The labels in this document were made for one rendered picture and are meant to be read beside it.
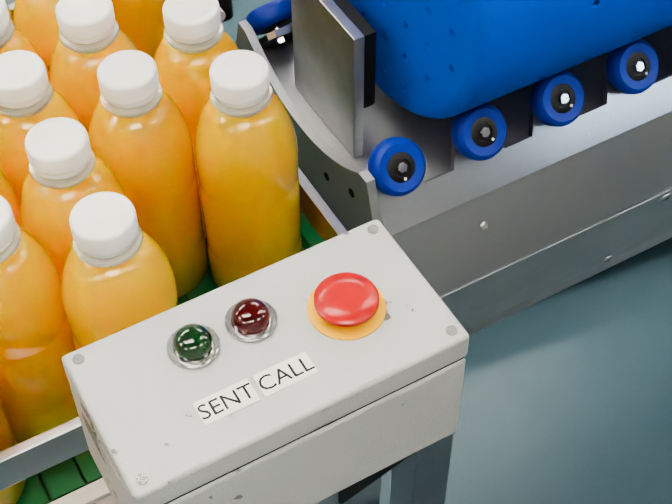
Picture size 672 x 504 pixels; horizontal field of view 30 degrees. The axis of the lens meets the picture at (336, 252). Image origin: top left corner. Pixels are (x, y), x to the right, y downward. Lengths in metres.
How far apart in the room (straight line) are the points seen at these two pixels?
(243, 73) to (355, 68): 0.14
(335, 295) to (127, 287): 0.14
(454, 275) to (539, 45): 0.23
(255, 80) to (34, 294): 0.19
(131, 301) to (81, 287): 0.03
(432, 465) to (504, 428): 0.57
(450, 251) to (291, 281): 0.34
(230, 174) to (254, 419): 0.24
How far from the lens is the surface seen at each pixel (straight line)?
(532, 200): 1.05
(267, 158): 0.84
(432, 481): 1.43
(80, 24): 0.87
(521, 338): 2.06
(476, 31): 0.85
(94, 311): 0.77
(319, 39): 0.98
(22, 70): 0.85
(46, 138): 0.80
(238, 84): 0.81
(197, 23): 0.86
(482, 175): 1.01
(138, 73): 0.83
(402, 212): 0.98
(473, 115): 0.97
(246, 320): 0.68
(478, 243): 1.04
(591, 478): 1.93
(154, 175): 0.85
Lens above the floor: 1.65
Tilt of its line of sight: 50 degrees down
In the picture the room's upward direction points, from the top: 1 degrees counter-clockwise
